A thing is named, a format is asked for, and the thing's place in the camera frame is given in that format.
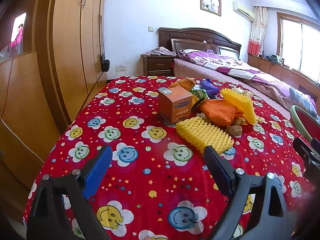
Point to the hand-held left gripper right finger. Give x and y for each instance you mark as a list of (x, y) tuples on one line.
[(220, 172)]

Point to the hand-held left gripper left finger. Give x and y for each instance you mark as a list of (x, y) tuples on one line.
[(98, 172)]

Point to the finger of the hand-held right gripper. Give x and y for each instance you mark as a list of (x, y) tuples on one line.
[(302, 148)]

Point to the red chair with green rim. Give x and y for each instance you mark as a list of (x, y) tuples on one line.
[(303, 120)]

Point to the yellow foam fruit net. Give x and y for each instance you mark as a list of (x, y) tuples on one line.
[(203, 135), (243, 105)]

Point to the walnut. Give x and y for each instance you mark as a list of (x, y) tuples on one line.
[(201, 117), (240, 122), (235, 131)]

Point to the orange foam fruit net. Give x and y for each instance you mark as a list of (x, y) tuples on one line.
[(220, 111)]

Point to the orange cardboard box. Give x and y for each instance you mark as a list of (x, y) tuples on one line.
[(175, 105)]

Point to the white foam fruit net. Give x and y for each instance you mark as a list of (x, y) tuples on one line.
[(243, 92)]

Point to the green spiral print carton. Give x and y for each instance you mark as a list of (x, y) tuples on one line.
[(198, 93)]

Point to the purple plastic bag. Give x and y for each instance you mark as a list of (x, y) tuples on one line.
[(210, 87)]

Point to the orange plastic bag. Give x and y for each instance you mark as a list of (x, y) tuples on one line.
[(183, 83)]

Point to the blue plaid cloth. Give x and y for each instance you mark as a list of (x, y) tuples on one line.
[(302, 102)]

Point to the wooden window cabinet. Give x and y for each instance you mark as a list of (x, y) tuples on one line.
[(275, 72)]

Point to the dark clothes pile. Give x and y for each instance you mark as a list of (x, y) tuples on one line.
[(273, 58)]

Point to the window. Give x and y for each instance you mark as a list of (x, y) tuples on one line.
[(300, 47)]

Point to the small black hanging bag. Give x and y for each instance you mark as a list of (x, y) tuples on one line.
[(105, 65)]

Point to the wooden wardrobe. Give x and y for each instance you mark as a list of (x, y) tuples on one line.
[(70, 55)]

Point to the dark wooden nightstand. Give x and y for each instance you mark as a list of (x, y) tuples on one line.
[(157, 66)]

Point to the white and red curtain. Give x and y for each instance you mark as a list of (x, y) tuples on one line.
[(257, 35)]

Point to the floral pillow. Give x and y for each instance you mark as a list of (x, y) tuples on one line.
[(187, 53)]

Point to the pink clothes pile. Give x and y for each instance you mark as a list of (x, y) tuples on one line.
[(158, 52)]

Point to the dark wooden headboard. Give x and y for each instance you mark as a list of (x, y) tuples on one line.
[(195, 36)]

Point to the white air conditioner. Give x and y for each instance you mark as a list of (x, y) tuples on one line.
[(243, 11)]

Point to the wall outlet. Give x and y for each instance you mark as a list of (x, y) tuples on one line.
[(120, 68)]

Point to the framed wall photo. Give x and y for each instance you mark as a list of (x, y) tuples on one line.
[(210, 0)]

